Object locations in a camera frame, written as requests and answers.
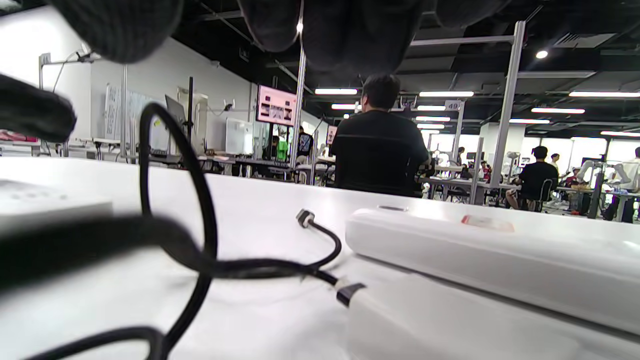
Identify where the computer monitor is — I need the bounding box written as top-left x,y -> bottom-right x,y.
256,85 -> 298,127

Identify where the black charging cable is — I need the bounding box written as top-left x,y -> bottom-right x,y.
0,102 -> 367,360

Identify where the white charger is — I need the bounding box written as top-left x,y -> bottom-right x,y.
347,287 -> 601,360

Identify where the white power strip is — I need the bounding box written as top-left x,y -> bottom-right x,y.
0,180 -> 114,234

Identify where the row of ceiling light strips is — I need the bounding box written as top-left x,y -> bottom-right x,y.
315,50 -> 640,137

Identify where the person's right hand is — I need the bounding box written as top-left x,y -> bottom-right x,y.
0,0 -> 511,143

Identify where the black mesh office chair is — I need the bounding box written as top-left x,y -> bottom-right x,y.
332,134 -> 430,197

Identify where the white battery pack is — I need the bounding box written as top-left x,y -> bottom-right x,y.
345,206 -> 640,337

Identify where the aluminium frame post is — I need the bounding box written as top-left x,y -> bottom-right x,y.
410,20 -> 527,188
290,45 -> 308,171

